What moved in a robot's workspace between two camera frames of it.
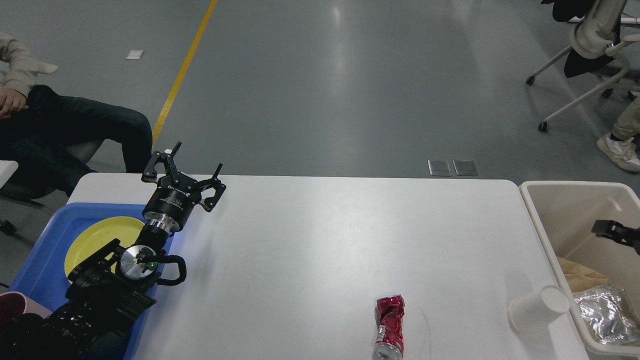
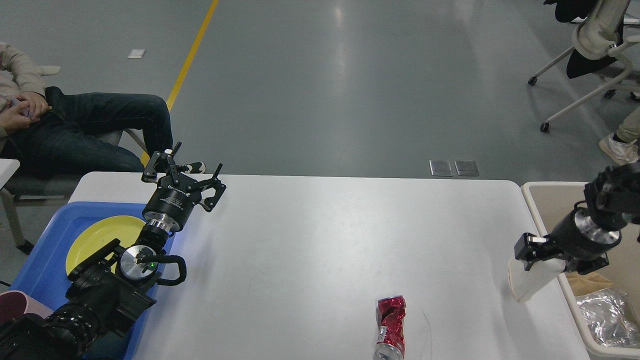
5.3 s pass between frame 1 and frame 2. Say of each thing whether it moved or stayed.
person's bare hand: moved
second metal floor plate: stayed
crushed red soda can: stayed
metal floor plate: stayed
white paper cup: moved
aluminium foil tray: stayed
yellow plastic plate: stayed
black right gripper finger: moved
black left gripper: stayed
